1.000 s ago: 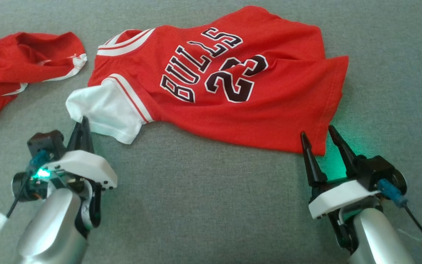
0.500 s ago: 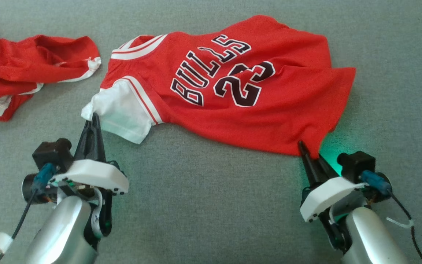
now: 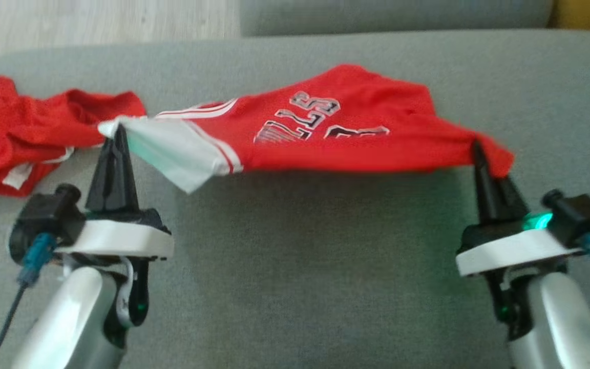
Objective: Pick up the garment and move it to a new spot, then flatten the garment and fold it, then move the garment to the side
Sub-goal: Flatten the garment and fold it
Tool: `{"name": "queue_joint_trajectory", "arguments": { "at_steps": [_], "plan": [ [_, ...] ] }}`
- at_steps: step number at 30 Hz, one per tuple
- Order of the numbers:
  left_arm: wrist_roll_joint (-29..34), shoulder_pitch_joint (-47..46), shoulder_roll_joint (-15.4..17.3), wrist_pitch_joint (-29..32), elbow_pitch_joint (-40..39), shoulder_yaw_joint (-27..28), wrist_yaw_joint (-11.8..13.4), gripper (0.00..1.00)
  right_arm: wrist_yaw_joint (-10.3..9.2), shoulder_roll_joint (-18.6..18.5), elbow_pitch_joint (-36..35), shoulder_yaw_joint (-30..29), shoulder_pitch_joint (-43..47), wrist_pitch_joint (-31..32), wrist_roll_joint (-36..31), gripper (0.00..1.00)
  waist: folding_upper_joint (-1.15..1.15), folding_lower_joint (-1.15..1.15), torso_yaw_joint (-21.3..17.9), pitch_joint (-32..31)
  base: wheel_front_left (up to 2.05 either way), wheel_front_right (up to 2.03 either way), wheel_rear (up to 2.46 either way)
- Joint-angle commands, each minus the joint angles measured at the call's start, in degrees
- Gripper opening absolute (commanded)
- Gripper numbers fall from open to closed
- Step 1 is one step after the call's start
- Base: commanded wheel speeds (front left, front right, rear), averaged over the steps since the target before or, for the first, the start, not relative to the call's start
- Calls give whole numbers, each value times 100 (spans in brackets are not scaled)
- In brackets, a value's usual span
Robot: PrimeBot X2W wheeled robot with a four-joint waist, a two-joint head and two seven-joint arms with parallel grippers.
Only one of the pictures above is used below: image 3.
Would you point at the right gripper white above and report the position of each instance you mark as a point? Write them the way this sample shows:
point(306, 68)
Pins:
point(520, 248)

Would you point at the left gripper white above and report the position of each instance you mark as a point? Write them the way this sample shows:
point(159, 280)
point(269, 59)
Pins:
point(116, 238)

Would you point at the plain red sports garment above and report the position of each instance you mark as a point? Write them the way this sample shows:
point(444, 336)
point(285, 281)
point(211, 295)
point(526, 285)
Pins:
point(23, 128)

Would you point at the red jersey with number print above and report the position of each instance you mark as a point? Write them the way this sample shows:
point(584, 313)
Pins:
point(346, 128)

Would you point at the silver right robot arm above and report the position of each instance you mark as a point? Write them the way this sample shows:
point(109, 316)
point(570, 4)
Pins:
point(561, 328)

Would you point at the large grey sofa seat cushion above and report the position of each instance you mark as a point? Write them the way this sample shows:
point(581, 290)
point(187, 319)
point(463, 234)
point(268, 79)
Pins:
point(305, 246)

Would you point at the mustard yellow furniture piece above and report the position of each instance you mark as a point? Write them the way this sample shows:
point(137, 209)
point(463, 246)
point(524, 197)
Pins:
point(589, 13)

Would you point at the grey sofa back cushion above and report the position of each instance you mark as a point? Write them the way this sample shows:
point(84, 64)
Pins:
point(392, 15)

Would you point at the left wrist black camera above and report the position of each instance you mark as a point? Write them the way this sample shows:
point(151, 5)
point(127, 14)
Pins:
point(44, 215)

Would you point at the wrist black camera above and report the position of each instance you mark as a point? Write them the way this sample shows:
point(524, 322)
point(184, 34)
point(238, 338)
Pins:
point(579, 215)
point(44, 215)

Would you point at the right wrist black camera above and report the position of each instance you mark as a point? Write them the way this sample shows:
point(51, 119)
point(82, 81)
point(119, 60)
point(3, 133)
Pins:
point(579, 215)

